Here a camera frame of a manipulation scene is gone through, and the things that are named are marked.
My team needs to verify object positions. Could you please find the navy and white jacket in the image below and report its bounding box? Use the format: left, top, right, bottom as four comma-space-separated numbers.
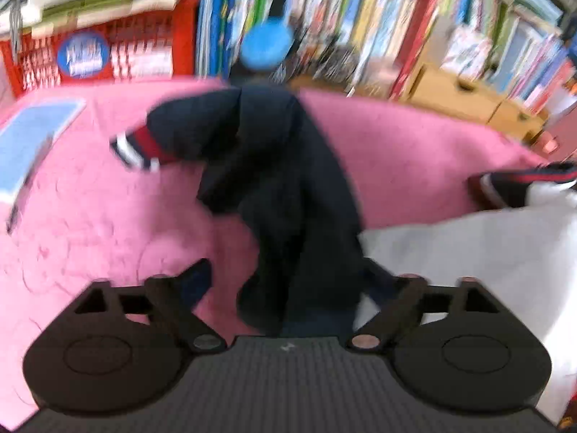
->
110, 85, 577, 429

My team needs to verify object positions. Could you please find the red plastic crate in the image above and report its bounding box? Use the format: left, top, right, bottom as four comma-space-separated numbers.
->
0, 0, 201, 97

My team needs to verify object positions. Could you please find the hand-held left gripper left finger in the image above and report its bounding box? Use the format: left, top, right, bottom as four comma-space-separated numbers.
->
74, 259, 227, 355

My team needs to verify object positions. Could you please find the blue plush ball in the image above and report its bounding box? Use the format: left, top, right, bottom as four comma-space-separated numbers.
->
239, 17, 294, 73

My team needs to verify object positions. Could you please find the grey pen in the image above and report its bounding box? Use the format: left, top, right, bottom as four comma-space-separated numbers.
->
5, 137, 54, 235

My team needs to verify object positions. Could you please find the row of colourful books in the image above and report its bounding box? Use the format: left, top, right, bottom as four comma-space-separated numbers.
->
196, 0, 577, 115

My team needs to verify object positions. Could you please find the wooden drawer box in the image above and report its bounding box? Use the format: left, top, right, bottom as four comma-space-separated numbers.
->
288, 65, 548, 143

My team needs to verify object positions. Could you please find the blue notebook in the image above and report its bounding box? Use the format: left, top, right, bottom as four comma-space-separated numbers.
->
0, 99, 86, 204

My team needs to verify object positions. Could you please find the small pink box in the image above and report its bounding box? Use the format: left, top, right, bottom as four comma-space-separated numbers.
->
538, 131, 560, 155

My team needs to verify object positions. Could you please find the pink printed blanket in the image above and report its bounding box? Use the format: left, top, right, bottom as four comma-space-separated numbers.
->
0, 76, 556, 429

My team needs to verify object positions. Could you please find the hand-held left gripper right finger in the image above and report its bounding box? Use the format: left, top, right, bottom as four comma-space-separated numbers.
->
346, 274, 512, 353

